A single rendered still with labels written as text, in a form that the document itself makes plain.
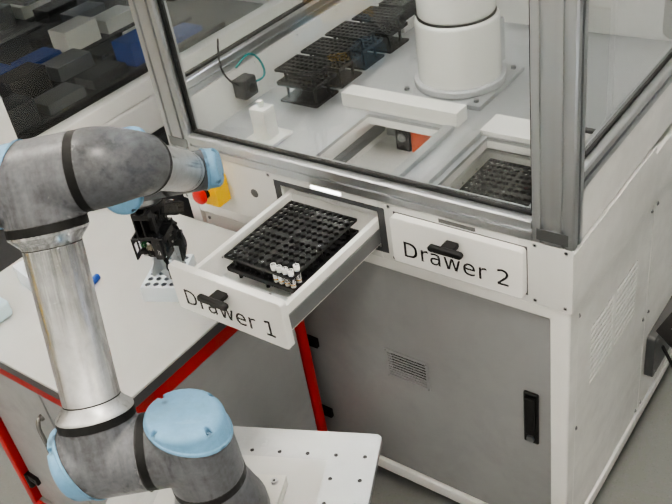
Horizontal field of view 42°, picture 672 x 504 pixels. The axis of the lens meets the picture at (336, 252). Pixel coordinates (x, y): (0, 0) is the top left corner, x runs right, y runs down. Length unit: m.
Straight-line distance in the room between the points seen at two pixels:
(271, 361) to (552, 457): 0.67
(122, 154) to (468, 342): 0.94
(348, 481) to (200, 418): 0.31
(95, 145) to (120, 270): 0.88
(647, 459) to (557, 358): 0.79
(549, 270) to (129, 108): 1.32
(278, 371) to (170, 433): 0.85
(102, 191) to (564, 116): 0.73
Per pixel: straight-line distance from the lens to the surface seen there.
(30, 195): 1.24
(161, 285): 1.91
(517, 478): 2.11
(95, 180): 1.21
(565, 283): 1.63
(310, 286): 1.64
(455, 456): 2.18
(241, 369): 1.97
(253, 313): 1.62
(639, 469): 2.47
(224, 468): 1.31
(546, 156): 1.49
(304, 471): 1.49
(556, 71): 1.41
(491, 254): 1.64
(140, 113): 2.50
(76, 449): 1.32
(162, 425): 1.28
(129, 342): 1.85
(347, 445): 1.51
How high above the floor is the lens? 1.88
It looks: 35 degrees down
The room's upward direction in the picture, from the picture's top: 10 degrees counter-clockwise
